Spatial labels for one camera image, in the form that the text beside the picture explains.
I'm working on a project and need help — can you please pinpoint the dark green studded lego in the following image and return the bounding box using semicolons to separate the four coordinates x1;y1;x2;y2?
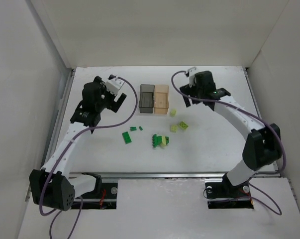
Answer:
152;134;162;148

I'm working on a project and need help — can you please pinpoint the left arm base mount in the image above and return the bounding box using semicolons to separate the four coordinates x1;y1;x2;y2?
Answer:
70;173;118;210

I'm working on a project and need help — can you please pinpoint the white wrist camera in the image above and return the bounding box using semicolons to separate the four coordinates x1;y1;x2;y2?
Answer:
186;67;198;87
105;75;124;96

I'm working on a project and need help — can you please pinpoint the aluminium rail front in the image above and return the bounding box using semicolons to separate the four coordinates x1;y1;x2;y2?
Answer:
70;171;281;180

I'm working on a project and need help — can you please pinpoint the lime lego hollow brick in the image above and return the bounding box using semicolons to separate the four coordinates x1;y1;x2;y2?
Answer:
178;121;189;130

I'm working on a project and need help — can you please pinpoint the grey transparent container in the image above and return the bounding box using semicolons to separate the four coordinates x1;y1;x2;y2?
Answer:
139;84;155;114

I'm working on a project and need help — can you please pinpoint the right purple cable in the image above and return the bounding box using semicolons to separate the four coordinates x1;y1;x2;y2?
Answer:
171;70;289;216

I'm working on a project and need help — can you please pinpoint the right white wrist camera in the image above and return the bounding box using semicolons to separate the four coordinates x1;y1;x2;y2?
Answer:
186;67;198;87

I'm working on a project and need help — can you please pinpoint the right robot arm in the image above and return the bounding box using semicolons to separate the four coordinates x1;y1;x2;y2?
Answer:
177;67;284;199

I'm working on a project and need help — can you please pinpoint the orange transparent container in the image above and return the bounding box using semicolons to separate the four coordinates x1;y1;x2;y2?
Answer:
154;85;169;115

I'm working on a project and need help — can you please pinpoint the lime lego square brick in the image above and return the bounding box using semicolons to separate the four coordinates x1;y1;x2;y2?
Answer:
170;124;178;132

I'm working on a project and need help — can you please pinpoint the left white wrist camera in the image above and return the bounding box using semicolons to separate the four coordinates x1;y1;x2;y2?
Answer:
105;75;124;96

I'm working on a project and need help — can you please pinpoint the dark green flat lego plate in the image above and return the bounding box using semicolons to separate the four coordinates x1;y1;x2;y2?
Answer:
122;131;132;144

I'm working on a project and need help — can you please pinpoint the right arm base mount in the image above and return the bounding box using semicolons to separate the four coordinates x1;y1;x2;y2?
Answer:
203;182;254;209

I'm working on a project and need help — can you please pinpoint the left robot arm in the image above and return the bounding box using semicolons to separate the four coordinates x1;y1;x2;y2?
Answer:
29;75;126;211

